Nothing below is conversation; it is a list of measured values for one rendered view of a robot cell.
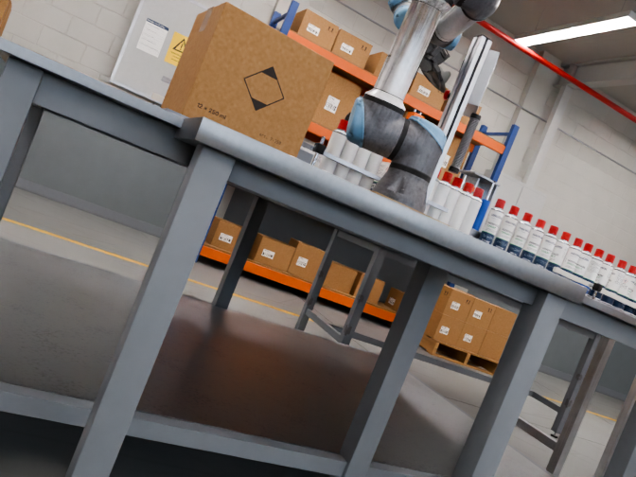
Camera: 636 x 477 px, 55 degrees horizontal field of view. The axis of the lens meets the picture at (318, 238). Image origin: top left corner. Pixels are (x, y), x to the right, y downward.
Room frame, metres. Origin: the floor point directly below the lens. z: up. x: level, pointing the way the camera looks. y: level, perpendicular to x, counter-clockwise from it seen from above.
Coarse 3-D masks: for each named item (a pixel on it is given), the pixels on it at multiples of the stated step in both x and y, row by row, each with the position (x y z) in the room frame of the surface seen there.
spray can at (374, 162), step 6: (372, 156) 2.05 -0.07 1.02; (378, 156) 2.05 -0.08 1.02; (372, 162) 2.05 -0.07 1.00; (378, 162) 2.05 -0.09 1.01; (366, 168) 2.05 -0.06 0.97; (372, 168) 2.05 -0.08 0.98; (378, 168) 2.06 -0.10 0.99; (366, 180) 2.05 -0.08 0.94; (372, 180) 2.05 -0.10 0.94; (366, 186) 2.05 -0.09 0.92
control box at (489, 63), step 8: (488, 56) 1.99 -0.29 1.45; (496, 56) 1.98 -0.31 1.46; (488, 64) 1.99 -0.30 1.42; (480, 72) 1.99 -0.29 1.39; (488, 72) 1.98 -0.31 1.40; (480, 80) 1.99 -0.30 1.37; (488, 80) 1.98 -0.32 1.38; (480, 88) 1.99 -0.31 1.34; (472, 96) 1.99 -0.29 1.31; (480, 96) 1.98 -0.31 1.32; (472, 104) 1.99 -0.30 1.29; (464, 112) 2.11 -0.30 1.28; (472, 112) 2.07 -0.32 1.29
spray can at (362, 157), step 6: (360, 150) 2.02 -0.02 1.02; (366, 150) 2.02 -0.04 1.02; (360, 156) 2.02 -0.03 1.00; (366, 156) 2.02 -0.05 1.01; (354, 162) 2.02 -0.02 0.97; (360, 162) 2.02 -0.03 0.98; (366, 162) 2.03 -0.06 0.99; (348, 174) 2.03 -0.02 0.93; (354, 174) 2.02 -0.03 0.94; (360, 174) 2.03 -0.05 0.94; (348, 180) 2.02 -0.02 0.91; (354, 180) 2.02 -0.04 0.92; (360, 180) 2.04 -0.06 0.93
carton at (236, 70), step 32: (192, 32) 1.53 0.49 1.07; (224, 32) 1.36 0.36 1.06; (256, 32) 1.39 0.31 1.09; (192, 64) 1.42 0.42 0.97; (224, 64) 1.37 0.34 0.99; (256, 64) 1.41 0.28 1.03; (288, 64) 1.44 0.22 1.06; (320, 64) 1.48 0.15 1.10; (192, 96) 1.35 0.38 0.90; (224, 96) 1.39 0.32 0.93; (256, 96) 1.42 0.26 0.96; (288, 96) 1.46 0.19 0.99; (320, 96) 1.49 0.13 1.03; (256, 128) 1.43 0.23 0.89; (288, 128) 1.47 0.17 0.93
